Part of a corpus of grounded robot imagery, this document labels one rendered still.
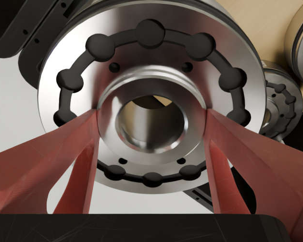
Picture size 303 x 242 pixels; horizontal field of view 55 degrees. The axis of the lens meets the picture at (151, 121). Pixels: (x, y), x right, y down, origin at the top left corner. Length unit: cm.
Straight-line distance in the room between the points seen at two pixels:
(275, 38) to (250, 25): 3
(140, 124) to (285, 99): 21
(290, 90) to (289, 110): 2
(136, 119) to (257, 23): 20
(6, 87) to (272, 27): 41
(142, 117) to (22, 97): 41
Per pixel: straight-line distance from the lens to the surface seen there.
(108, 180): 16
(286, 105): 34
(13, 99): 56
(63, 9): 21
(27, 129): 58
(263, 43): 33
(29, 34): 22
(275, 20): 33
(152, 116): 16
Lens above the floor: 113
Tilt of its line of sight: 55 degrees down
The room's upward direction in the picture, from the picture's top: 178 degrees counter-clockwise
